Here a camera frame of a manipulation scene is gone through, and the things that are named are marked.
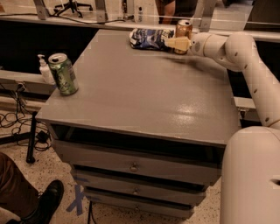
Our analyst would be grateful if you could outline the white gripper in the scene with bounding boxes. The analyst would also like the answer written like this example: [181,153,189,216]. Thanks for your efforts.
[164,32,211,57]

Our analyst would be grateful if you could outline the orange soda can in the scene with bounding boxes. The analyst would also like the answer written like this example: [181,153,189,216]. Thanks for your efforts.
[174,19,193,55]

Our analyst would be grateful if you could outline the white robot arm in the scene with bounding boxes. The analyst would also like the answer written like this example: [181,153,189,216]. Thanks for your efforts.
[164,31,280,224]

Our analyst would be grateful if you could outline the blue chip bag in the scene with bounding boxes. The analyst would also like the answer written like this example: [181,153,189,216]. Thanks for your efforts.
[129,28,174,51]

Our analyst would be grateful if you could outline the green soda can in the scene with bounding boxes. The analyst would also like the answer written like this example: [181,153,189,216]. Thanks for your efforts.
[48,52,79,95]

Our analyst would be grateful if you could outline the grey drawer cabinet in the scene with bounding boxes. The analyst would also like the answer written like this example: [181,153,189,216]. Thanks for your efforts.
[36,29,242,220]

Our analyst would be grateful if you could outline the top grey drawer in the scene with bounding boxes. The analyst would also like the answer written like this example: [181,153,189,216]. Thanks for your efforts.
[52,140,221,185]

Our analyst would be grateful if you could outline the grey drawer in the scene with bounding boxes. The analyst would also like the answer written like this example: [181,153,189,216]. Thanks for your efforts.
[71,170,206,206]
[84,189,193,219]
[52,140,221,185]

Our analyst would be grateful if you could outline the white pump bottle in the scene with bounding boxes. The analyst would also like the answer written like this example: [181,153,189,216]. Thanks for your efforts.
[38,54,55,85]

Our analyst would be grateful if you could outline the bottom grey drawer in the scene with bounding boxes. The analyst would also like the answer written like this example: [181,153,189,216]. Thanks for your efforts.
[84,189,193,219]

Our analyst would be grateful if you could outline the middle grey drawer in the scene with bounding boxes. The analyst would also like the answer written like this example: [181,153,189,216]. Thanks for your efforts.
[71,170,206,206]

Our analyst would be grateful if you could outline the black stand leg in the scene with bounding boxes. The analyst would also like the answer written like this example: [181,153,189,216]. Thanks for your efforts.
[0,112,37,164]

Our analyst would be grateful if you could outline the blue tape cross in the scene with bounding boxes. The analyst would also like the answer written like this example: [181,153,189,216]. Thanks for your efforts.
[66,183,89,217]

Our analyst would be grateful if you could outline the black shoe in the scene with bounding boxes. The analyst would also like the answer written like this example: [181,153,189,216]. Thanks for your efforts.
[6,179,64,224]

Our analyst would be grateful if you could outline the brown trouser leg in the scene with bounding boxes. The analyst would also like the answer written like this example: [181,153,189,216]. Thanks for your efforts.
[0,153,39,218]

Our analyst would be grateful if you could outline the black floor cables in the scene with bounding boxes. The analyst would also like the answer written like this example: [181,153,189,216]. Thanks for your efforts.
[0,82,53,152]

